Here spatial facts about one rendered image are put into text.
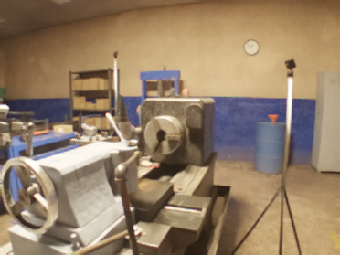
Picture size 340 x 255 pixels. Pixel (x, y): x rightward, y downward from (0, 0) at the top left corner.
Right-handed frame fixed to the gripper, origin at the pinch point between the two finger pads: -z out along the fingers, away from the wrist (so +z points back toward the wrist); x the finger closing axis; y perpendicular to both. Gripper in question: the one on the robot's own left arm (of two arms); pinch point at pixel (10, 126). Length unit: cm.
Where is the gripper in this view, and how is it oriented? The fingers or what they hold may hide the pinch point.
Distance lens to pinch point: 96.3
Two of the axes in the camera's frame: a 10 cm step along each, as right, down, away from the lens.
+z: -9.5, -0.4, 3.2
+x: -3.2, 0.3, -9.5
